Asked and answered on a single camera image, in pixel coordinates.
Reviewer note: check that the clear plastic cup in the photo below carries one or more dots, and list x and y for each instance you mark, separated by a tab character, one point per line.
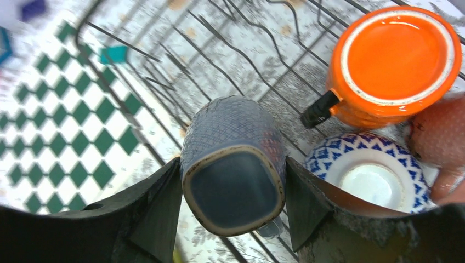
233	168

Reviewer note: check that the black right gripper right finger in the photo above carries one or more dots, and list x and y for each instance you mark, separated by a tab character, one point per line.
327	224

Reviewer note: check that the green white chessboard mat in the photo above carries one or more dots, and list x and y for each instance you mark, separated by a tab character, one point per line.
65	143

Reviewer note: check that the blue white patterned bowl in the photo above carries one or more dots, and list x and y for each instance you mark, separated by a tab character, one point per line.
373	168

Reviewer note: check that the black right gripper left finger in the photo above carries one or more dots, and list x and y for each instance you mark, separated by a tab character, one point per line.
138	224

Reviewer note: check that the pink cup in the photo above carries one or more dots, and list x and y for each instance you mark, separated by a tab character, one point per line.
436	138

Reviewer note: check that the orange mug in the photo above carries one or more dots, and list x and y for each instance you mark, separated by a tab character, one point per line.
387	66

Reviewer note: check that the teal small block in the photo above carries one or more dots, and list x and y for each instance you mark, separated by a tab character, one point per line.
114	54

